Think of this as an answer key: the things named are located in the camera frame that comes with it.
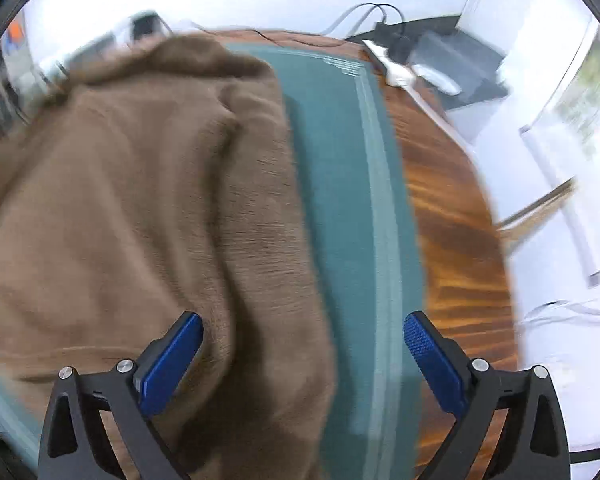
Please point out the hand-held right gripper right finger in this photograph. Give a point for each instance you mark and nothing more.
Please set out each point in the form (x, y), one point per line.
(437, 365)

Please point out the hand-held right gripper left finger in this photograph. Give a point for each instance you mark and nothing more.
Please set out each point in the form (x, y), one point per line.
(172, 367)

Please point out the brown fleece sweater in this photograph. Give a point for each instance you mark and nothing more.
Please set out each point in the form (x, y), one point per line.
(130, 210)

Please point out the green table mat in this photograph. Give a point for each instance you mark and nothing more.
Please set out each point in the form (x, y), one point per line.
(345, 210)

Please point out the scroll painting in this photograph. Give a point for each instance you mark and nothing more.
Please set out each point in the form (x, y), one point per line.
(580, 110)

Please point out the white power strip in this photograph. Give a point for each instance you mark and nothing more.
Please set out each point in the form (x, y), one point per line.
(405, 72)

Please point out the black power adapter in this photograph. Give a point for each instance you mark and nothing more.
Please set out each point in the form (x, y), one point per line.
(385, 30)
(401, 49)

